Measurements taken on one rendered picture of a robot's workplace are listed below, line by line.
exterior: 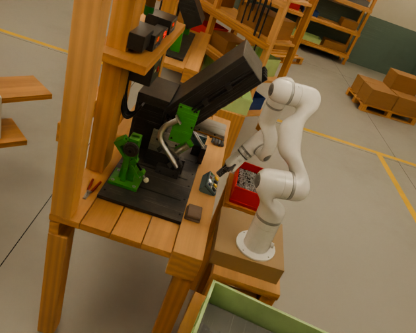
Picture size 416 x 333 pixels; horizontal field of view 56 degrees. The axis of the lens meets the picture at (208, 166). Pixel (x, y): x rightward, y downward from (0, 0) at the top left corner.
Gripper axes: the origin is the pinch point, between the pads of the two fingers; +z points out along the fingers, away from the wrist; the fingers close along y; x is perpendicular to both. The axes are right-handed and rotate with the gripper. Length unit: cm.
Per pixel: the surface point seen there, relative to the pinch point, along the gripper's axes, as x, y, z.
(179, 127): 31.1, 9.8, 1.2
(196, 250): -4, -45, 25
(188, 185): 5.8, 1.3, 18.0
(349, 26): -229, 798, -358
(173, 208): 9.2, -20.2, 26.3
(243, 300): -21, -70, 17
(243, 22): 15, 294, -96
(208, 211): -5.9, -16.2, 15.4
